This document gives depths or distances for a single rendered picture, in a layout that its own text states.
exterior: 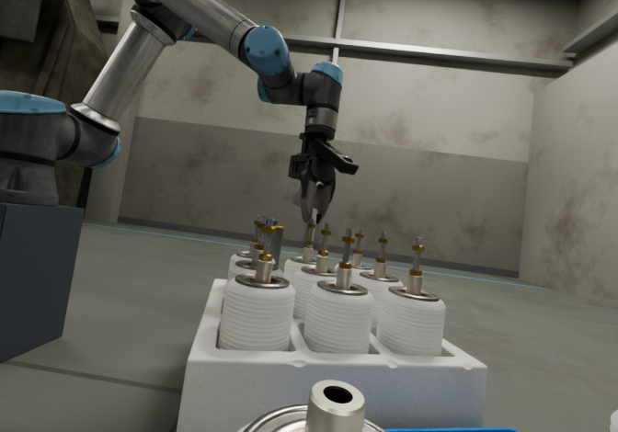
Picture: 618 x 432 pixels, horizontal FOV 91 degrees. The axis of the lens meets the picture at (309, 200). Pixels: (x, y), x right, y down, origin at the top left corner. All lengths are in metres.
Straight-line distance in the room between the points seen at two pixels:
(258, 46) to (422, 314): 0.52
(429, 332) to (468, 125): 3.63
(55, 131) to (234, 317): 0.61
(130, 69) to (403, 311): 0.82
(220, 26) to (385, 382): 0.65
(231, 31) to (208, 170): 3.18
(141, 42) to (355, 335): 0.82
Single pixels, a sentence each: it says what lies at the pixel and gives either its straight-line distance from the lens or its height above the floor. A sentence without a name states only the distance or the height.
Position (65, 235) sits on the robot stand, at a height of 0.24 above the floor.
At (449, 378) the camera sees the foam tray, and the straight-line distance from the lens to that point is 0.49.
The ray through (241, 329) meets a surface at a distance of 0.41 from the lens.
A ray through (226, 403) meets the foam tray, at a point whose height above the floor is 0.13.
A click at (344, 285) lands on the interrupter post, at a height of 0.26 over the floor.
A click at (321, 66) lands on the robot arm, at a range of 0.74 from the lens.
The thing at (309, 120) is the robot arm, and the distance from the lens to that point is 0.70.
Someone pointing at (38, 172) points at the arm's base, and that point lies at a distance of 0.84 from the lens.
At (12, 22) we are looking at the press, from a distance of 3.70.
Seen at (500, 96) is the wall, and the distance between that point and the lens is 4.29.
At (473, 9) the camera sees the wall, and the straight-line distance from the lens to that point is 4.64.
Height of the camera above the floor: 0.35
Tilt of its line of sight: 3 degrees up
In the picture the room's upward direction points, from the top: 8 degrees clockwise
